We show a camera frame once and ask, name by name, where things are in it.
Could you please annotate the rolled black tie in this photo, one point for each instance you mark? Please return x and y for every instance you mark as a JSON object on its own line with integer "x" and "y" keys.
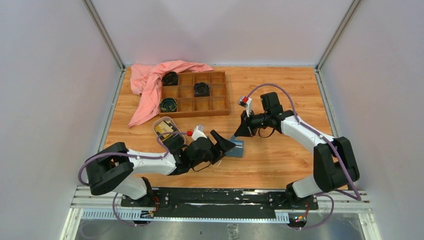
{"x": 170, "y": 79}

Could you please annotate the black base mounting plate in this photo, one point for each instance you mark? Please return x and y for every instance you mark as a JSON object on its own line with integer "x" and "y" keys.
{"x": 218, "y": 203}

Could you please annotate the pink oval card tray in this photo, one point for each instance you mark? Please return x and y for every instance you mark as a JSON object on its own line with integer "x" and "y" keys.
{"x": 165, "y": 136}

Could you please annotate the yellow black credit card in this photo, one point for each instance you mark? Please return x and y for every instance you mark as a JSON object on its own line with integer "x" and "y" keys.
{"x": 165, "y": 127}

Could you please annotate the wooden compartment tray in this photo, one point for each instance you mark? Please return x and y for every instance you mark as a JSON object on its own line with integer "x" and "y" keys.
{"x": 189, "y": 106}

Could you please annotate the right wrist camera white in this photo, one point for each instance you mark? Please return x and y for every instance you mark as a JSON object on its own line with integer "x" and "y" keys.
{"x": 246, "y": 102}

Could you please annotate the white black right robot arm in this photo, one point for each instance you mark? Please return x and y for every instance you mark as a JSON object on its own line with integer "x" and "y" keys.
{"x": 334, "y": 162}

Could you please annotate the teal leather card holder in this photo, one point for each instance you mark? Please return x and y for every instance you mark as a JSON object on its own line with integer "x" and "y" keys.
{"x": 238, "y": 150}

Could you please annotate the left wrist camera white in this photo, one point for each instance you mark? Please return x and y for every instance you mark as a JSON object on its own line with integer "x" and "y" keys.
{"x": 197, "y": 132}

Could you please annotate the rolled dark dotted tie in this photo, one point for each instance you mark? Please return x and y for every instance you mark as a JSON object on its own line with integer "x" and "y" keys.
{"x": 201, "y": 89}

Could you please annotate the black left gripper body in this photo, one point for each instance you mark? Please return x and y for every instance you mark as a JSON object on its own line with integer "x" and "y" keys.
{"x": 211, "y": 155}

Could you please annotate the pink cloth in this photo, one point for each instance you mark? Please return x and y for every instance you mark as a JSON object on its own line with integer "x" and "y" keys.
{"x": 146, "y": 82}

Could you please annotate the aluminium frame rail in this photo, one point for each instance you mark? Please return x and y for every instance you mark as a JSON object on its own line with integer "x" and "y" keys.
{"x": 338, "y": 217}

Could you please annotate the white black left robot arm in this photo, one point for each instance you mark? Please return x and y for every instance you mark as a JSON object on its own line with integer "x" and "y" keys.
{"x": 118, "y": 169}

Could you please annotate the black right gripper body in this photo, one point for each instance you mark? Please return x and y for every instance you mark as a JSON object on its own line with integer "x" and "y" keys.
{"x": 256, "y": 121}

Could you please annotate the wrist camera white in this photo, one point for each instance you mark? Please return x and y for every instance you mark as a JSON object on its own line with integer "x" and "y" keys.
{"x": 246, "y": 102}
{"x": 197, "y": 132}

